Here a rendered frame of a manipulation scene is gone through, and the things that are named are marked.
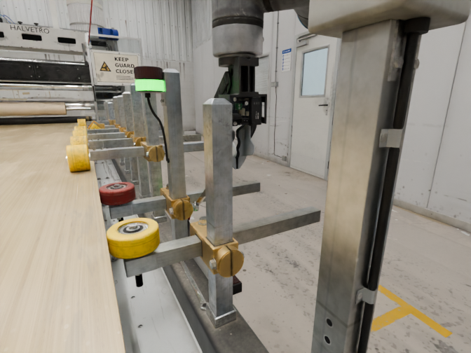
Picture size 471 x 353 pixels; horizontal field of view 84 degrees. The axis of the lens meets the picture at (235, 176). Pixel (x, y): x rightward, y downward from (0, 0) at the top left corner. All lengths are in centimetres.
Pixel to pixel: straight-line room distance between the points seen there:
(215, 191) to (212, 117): 12
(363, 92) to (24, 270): 42
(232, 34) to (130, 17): 932
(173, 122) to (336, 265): 50
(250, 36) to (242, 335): 52
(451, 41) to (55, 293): 317
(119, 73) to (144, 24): 665
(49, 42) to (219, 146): 318
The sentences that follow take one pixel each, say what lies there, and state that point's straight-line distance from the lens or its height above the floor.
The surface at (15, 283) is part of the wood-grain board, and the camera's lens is 42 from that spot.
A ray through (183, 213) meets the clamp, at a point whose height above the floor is 84.
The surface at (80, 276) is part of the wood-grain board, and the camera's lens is 39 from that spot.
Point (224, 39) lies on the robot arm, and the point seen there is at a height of 120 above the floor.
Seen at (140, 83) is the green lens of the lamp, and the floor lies 114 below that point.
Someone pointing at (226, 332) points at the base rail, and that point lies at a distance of 56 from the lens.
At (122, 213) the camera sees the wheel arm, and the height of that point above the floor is 84.
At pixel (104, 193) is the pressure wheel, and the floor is 90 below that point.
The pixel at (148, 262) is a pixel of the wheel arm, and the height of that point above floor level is 85.
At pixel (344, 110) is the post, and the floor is 110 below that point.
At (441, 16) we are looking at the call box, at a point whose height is 115.
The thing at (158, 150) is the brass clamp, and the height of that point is 96.
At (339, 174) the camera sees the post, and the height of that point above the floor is 105.
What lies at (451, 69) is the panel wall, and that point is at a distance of 315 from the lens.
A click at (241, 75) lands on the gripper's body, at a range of 50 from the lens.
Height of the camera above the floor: 110
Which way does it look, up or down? 16 degrees down
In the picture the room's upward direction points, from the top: straight up
